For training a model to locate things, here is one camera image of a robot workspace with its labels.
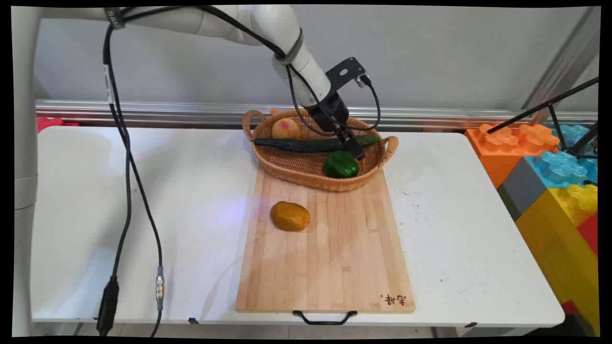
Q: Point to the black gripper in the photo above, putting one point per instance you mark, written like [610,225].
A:
[330,112]

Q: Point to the orange-brown potato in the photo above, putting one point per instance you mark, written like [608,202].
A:
[289,216]

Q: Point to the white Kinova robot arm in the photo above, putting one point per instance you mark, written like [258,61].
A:
[287,28]

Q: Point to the green bell pepper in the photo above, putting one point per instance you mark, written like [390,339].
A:
[340,166]

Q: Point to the woven wicker basket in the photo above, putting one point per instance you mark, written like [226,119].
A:
[306,169]

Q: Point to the dark green cucumber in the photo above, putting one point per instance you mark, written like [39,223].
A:
[296,145]

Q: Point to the peach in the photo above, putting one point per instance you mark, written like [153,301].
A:
[284,129]

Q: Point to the wooden cutting board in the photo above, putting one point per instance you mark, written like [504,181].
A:
[330,258]

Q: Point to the orange building block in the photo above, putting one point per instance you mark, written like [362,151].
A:
[497,153]

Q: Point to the grey building block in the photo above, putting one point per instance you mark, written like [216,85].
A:
[523,188]

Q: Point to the black tripod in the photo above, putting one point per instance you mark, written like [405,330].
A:
[554,102]

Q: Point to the blue building block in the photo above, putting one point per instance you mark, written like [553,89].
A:
[559,167]

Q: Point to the yellow building block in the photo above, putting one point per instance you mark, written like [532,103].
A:
[559,248]

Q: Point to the red block beside yellow block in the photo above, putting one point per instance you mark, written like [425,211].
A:
[589,234]

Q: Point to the red block behind table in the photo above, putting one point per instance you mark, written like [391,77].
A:
[50,123]

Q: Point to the small silver wrist camera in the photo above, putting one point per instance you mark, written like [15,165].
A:
[362,80]

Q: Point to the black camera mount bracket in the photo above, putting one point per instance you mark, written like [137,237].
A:
[345,70]

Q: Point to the horizontal aluminium rail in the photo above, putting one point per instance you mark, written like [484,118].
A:
[167,112]

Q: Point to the diagonal aluminium post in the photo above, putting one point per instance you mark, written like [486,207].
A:
[564,62]

